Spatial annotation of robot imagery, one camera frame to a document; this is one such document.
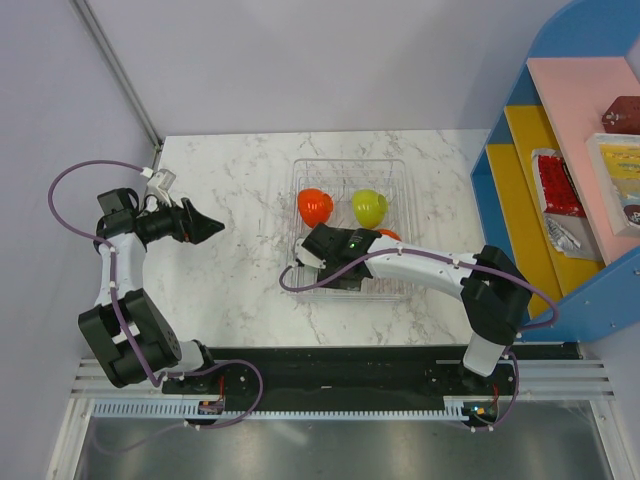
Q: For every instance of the white framed picture book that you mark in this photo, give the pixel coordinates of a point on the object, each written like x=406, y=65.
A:
x=615, y=161

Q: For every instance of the lime green bowl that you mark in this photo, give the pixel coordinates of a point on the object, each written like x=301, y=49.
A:
x=369, y=208

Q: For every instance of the dark red box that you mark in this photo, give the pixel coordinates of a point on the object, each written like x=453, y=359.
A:
x=623, y=116

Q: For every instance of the silver foil packet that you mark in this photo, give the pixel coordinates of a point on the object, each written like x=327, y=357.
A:
x=572, y=236

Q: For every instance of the blue shelf unit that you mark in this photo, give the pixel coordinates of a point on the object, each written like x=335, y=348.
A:
x=609, y=301

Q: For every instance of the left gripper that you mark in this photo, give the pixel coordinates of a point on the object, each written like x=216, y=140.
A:
x=190, y=226

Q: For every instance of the yellow shelf board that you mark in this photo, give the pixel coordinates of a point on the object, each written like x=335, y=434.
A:
x=511, y=167

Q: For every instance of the white wire dish rack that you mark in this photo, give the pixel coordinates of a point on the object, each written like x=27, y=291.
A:
x=340, y=179

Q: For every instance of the orange bowl front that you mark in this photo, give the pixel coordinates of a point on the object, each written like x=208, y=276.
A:
x=390, y=234

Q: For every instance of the white cable duct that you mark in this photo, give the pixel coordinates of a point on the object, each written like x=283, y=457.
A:
x=193, y=409

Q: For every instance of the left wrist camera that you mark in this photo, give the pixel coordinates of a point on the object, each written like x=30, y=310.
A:
x=158, y=185

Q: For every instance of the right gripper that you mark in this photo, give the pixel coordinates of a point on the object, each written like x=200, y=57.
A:
x=343, y=283

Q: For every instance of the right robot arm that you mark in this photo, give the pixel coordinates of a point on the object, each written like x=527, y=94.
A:
x=490, y=287

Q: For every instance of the pink shelf board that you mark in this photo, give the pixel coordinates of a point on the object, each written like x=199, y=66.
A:
x=575, y=92

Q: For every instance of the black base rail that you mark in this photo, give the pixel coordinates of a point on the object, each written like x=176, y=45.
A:
x=379, y=376

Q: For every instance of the red snack packet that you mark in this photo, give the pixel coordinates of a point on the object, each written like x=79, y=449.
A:
x=554, y=186

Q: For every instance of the orange bowl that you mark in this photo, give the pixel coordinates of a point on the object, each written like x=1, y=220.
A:
x=314, y=206
x=390, y=234

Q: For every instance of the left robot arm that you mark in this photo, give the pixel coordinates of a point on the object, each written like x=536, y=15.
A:
x=127, y=333

